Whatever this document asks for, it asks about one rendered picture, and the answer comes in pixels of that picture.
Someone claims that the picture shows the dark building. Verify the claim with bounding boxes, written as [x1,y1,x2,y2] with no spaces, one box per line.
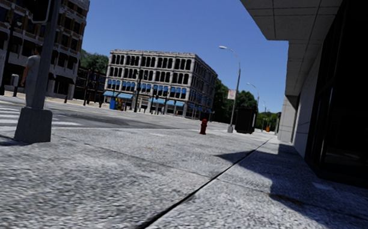
[73,66,108,105]

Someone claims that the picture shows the white box on a post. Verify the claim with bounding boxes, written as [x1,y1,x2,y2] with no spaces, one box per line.
[7,73,21,98]

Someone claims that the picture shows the pale concrete building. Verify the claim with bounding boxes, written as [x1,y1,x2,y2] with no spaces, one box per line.
[204,0,368,191]

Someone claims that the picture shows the person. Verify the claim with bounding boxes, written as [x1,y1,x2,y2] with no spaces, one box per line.
[17,44,44,108]

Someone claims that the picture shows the trees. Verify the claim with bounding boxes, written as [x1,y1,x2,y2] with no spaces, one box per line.
[78,49,111,75]
[209,77,284,133]

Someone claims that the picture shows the red fire hydrant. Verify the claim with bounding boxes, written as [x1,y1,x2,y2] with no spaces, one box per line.
[198,118,209,136]

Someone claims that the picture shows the dark street lamp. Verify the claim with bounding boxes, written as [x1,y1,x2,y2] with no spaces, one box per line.
[0,16,23,97]

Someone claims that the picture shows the grey street lamp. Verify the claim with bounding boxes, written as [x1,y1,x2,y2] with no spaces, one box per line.
[242,82,263,110]
[205,45,248,134]

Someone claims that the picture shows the pale stone building, blue awnings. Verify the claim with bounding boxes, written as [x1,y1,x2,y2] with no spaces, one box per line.
[100,39,223,124]

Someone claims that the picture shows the black bus shelter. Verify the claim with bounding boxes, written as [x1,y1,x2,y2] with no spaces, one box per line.
[233,105,259,136]

